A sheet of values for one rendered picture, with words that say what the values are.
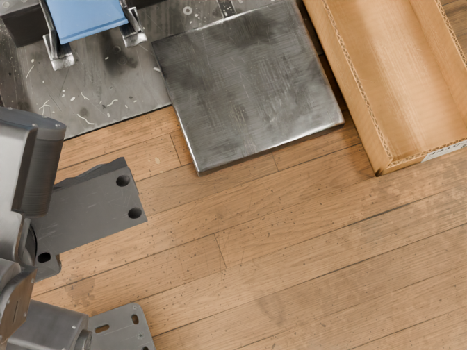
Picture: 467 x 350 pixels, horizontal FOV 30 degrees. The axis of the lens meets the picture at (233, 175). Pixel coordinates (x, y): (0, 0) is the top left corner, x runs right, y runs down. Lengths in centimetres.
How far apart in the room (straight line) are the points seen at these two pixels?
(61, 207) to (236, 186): 37
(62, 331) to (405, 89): 47
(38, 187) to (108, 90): 44
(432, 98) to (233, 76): 22
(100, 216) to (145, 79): 39
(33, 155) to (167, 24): 49
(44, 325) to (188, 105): 30
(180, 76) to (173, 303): 25
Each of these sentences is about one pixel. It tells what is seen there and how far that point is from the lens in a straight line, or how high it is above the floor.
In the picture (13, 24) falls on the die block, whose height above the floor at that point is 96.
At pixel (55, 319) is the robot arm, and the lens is 79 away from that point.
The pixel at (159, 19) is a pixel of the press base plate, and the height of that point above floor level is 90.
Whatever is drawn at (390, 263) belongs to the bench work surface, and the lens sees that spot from 95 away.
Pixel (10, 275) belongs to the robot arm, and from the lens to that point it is 51.
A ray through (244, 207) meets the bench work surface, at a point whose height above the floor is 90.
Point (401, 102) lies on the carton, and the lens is 99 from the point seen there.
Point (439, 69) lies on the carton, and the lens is 102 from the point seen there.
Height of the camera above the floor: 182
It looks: 75 degrees down
